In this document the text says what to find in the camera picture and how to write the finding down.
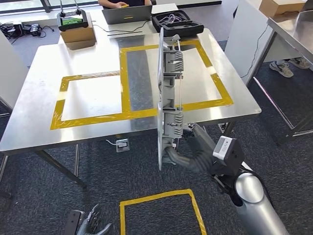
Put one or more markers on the yellow tape rectangle, crinkled strip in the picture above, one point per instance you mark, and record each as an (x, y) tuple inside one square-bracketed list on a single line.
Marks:
[(58, 110)]

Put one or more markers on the white desk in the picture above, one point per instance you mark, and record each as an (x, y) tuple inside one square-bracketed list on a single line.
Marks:
[(102, 35)]

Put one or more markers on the small orange item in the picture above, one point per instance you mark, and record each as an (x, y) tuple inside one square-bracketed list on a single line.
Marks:
[(125, 6)]

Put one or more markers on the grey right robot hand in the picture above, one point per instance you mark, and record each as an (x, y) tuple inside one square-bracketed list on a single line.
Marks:
[(203, 142)]

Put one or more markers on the black remote controller with screen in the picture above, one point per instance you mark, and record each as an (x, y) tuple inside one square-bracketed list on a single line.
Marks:
[(72, 23)]

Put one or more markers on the silver floor socket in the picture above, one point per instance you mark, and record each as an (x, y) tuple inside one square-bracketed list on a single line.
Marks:
[(122, 145)]

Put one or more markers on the white cabinet panel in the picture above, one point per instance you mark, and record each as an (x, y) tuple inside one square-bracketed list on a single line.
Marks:
[(244, 39)]

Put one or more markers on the silver wheel hubcap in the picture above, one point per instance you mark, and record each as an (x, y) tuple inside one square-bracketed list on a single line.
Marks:
[(168, 97)]

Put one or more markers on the steel table with white panel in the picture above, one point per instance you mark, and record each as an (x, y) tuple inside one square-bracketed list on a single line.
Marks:
[(10, 74)]

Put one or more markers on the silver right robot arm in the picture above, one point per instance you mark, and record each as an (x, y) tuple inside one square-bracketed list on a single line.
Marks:
[(252, 194)]

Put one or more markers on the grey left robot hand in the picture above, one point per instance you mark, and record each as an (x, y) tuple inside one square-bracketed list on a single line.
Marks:
[(89, 223)]

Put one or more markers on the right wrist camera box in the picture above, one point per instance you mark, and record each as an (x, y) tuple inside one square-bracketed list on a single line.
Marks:
[(232, 155)]

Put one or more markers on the steel workbench table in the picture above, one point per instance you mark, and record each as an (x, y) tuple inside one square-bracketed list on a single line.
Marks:
[(36, 97)]

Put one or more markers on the grey laptop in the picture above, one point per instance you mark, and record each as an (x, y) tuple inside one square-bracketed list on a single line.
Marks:
[(127, 14)]

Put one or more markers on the black flat item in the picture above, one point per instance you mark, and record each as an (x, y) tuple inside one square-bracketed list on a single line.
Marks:
[(191, 29)]

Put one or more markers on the person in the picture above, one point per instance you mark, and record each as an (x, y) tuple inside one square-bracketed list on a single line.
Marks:
[(281, 68), (110, 3)]

